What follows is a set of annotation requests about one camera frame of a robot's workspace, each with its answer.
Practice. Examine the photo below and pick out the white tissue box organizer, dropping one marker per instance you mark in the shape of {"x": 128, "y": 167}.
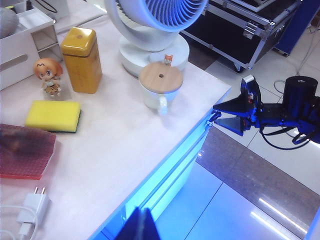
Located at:
{"x": 15, "y": 47}

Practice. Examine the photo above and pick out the black metal-edged flight case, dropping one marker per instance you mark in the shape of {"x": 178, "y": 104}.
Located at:
{"x": 225, "y": 35}

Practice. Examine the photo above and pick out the white desk drawer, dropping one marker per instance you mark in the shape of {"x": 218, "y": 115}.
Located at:
{"x": 162, "y": 180}

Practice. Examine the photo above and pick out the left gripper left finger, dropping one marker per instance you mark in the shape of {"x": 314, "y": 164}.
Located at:
{"x": 132, "y": 227}

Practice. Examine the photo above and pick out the white power adapter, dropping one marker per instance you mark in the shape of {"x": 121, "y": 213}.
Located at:
{"x": 32, "y": 206}

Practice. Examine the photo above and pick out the white round desk fan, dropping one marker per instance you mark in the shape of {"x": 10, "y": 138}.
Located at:
{"x": 152, "y": 57}

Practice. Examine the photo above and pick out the blue board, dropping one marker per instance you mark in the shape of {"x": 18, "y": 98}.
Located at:
{"x": 300, "y": 25}

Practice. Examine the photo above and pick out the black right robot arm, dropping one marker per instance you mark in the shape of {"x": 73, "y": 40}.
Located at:
{"x": 300, "y": 100}

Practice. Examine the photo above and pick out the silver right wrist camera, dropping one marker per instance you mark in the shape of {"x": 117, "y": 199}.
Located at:
{"x": 250, "y": 83}

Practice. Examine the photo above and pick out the white ceramic mug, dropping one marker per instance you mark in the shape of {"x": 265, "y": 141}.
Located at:
{"x": 152, "y": 100}

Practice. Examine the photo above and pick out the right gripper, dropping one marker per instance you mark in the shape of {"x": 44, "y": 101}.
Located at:
{"x": 253, "y": 112}

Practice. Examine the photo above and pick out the yellow tea tin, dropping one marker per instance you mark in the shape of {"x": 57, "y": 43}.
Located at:
{"x": 81, "y": 67}

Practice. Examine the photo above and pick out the wooden lid with fox figure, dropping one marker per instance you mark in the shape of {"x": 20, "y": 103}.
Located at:
{"x": 157, "y": 80}

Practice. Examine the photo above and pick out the red patterned pouch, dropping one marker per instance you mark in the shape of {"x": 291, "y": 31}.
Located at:
{"x": 25, "y": 152}

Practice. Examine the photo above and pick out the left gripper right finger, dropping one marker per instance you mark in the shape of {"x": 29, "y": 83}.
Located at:
{"x": 151, "y": 227}

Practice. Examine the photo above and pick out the yellow green cleaning sponge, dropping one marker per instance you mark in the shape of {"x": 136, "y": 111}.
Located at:
{"x": 50, "y": 115}

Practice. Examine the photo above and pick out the orange-haired anime figurine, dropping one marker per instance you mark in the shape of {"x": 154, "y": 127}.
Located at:
{"x": 48, "y": 72}

